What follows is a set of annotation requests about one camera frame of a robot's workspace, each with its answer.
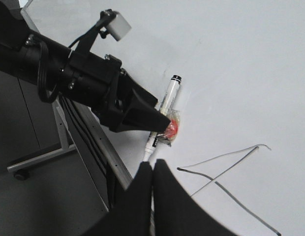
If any white whiteboard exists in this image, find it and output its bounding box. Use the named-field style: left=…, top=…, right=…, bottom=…
left=26, top=0, right=305, bottom=236

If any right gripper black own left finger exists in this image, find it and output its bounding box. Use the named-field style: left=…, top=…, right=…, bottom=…
left=83, top=162, right=153, bottom=236

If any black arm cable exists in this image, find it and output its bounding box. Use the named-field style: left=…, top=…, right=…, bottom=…
left=36, top=40, right=60, bottom=104

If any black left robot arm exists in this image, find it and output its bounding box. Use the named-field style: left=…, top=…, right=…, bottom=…
left=0, top=1, right=170, bottom=236

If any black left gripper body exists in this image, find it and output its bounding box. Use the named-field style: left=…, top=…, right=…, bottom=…
left=60, top=54, right=148, bottom=132

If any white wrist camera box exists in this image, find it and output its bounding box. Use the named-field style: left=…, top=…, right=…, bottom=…
left=105, top=11, right=131, bottom=41

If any white black whiteboard marker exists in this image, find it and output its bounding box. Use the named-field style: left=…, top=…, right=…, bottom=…
left=143, top=75, right=182, bottom=161

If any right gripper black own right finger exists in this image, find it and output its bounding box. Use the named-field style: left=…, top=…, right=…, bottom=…
left=153, top=159, right=235, bottom=236

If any grey table leg with caster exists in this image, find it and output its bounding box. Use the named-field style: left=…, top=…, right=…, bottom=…
left=6, top=101, right=76, bottom=180

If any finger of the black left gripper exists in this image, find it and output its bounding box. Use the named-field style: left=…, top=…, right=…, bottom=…
left=117, top=89, right=170, bottom=132

